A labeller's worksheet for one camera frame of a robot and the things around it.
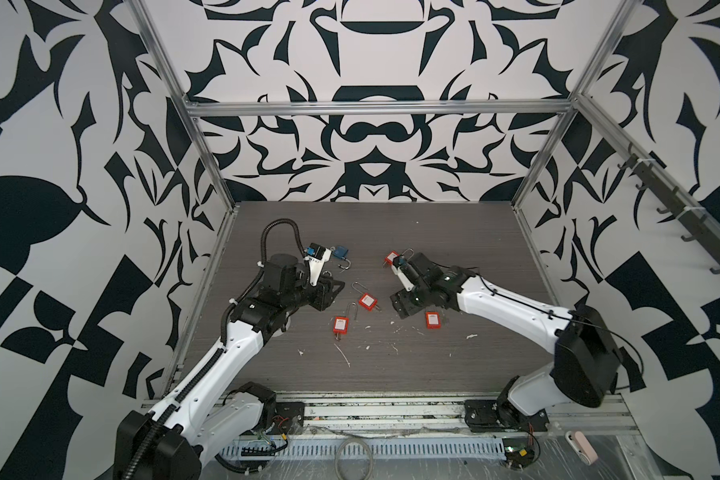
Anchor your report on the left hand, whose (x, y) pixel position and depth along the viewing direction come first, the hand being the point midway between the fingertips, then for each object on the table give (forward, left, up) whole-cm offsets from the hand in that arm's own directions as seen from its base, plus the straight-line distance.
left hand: (338, 276), depth 77 cm
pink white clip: (-35, -54, -17) cm, 67 cm away
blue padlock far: (+21, 0, -19) cm, 29 cm away
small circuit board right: (-36, -42, -21) cm, 59 cm away
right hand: (-1, -19, -10) cm, 21 cm away
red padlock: (+3, -7, -19) cm, 21 cm away
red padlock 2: (-4, -27, -19) cm, 33 cm away
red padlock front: (-4, 0, -19) cm, 20 cm away
